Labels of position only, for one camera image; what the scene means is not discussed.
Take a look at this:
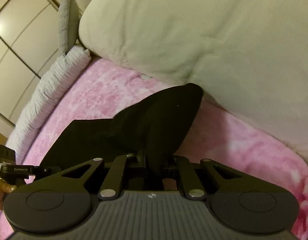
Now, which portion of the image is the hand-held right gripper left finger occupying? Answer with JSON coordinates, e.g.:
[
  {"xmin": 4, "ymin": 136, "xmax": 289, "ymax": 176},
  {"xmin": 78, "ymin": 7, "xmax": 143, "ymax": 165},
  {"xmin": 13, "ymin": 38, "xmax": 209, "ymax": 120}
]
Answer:
[{"xmin": 36, "ymin": 152, "xmax": 147, "ymax": 200}]

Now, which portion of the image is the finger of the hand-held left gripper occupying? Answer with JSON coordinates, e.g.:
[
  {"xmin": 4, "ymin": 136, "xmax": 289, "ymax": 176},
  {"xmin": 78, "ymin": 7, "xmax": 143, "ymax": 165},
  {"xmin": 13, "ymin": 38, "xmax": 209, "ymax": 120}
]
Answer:
[{"xmin": 33, "ymin": 165, "xmax": 64, "ymax": 180}]

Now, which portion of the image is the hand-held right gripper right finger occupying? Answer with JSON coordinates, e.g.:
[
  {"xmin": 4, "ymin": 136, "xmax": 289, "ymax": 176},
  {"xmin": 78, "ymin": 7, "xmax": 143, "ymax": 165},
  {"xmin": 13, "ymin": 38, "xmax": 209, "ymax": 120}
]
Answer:
[{"xmin": 164, "ymin": 155, "xmax": 267, "ymax": 200}]

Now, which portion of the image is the black garment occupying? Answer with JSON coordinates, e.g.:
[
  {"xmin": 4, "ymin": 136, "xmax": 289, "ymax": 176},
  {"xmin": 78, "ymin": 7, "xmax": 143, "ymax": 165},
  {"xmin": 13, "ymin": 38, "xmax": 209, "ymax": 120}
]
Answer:
[{"xmin": 41, "ymin": 82, "xmax": 204, "ymax": 188}]

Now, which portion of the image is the person's left hand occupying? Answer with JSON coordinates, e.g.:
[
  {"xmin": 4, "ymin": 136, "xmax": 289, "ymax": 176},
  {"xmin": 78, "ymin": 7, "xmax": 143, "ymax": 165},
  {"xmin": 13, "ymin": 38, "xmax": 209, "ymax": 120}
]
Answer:
[{"xmin": 0, "ymin": 179, "xmax": 16, "ymax": 212}]

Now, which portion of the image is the pink floral blanket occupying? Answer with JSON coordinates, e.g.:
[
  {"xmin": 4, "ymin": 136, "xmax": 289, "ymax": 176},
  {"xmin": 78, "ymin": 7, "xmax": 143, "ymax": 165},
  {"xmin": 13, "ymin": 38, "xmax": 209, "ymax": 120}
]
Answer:
[{"xmin": 0, "ymin": 57, "xmax": 308, "ymax": 240}]

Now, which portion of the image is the white ribbed quilt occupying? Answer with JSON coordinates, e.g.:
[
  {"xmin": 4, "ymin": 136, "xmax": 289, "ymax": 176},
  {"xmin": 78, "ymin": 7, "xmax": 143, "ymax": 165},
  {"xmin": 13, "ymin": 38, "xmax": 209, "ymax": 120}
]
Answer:
[{"xmin": 11, "ymin": 45, "xmax": 92, "ymax": 164}]

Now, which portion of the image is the cream duvet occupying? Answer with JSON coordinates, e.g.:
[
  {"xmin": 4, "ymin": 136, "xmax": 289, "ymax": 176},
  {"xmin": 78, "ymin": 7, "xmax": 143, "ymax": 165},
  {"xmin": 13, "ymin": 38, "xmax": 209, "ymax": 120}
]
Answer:
[{"xmin": 78, "ymin": 0, "xmax": 308, "ymax": 165}]

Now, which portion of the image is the grey ribbed pillow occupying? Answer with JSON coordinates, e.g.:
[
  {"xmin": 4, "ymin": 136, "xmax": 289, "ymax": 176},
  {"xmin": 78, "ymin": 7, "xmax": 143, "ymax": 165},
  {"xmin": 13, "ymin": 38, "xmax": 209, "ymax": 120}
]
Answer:
[{"xmin": 58, "ymin": 0, "xmax": 81, "ymax": 55}]

